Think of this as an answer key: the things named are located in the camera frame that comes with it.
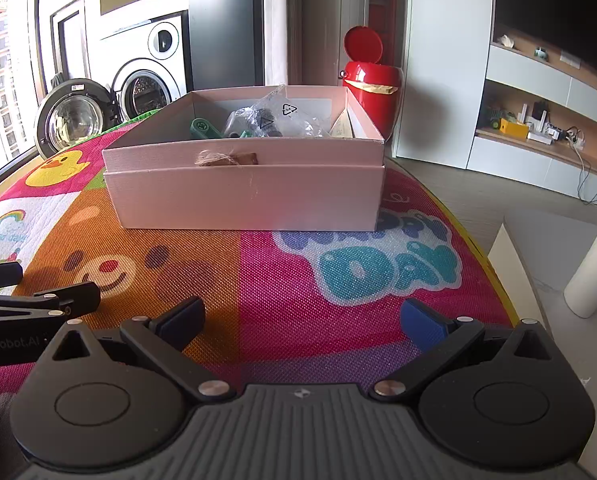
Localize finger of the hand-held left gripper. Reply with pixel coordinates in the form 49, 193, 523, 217
0, 261, 23, 294
0, 281, 102, 319

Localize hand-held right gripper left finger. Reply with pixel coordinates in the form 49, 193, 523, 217
51, 295, 237, 403

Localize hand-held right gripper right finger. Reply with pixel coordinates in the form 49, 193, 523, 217
370, 297, 555, 403

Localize pink cardboard box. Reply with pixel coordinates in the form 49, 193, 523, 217
101, 85, 387, 231

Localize green plastic part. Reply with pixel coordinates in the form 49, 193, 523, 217
189, 117, 225, 140

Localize triangular paper card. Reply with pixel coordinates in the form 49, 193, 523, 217
327, 106, 357, 139

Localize clear plastic bag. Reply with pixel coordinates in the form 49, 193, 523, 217
222, 84, 335, 141

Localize colourful printed play mat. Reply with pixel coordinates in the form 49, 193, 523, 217
0, 122, 521, 397

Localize white cardboard sheet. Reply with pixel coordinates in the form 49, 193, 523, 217
485, 222, 550, 332

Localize twine tag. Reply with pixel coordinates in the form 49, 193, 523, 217
194, 149, 259, 168

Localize round washing machine door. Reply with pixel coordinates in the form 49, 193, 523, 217
33, 78, 120, 159

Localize white cylindrical leg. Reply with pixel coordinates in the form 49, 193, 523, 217
565, 204, 597, 319

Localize green toy tractor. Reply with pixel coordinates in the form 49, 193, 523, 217
484, 104, 510, 129

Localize white electronic devices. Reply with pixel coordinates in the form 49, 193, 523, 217
521, 101, 568, 145

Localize silver washing machine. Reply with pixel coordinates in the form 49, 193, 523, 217
109, 12, 188, 125

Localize red trash bin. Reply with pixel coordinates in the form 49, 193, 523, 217
338, 25, 405, 142

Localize white shelf cabinet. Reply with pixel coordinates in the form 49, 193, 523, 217
392, 0, 597, 208

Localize black television screen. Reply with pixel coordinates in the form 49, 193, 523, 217
495, 0, 597, 73

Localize black cable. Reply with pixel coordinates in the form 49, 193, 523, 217
567, 129, 597, 207

